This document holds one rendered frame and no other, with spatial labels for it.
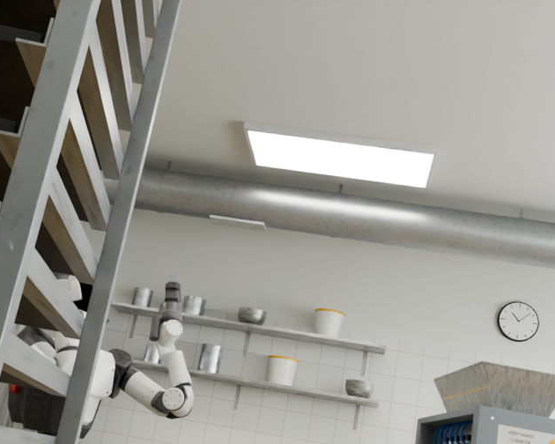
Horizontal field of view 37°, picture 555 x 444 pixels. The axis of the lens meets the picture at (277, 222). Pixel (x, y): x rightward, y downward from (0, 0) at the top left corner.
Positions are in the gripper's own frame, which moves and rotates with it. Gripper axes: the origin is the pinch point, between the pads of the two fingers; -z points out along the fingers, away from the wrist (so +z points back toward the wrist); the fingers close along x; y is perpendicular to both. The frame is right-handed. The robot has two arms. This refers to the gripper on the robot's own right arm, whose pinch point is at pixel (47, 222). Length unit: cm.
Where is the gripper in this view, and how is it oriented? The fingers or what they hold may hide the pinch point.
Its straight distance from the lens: 274.8
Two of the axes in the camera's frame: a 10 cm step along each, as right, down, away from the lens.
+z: 2.3, 9.5, -2.0
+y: 5.1, -2.9, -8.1
